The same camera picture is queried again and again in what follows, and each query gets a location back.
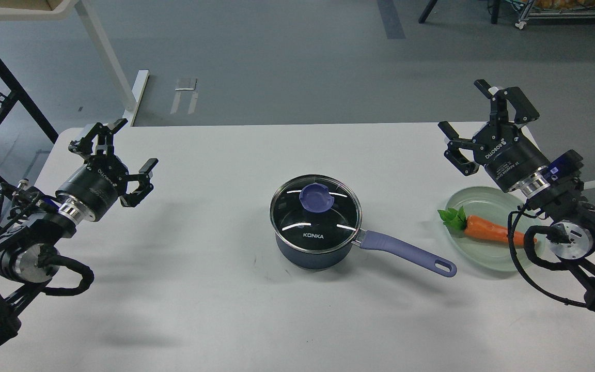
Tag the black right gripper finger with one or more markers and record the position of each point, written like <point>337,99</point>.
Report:
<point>455,145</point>
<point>510,110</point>

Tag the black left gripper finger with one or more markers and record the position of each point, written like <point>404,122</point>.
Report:
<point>143,179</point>
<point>96,141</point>

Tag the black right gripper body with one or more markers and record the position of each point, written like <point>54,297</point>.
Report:
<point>507,155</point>

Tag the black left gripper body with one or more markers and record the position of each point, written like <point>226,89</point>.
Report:
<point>96,185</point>

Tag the blue saucepan with handle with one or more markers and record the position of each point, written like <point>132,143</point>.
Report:
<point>370,240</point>

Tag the glass lid with blue knob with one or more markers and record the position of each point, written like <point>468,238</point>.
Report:
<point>315,214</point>

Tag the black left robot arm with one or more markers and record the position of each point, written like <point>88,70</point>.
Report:
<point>30,263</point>

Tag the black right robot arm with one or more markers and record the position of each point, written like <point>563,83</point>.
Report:
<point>552,188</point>

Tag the pale green plate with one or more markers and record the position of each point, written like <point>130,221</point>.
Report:
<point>495,206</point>

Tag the orange toy carrot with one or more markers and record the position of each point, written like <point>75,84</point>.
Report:
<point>473,226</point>

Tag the metal cart with wheels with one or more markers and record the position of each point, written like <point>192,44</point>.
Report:
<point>554,10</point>

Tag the black chair leg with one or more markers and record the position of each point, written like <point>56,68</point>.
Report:
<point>427,11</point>

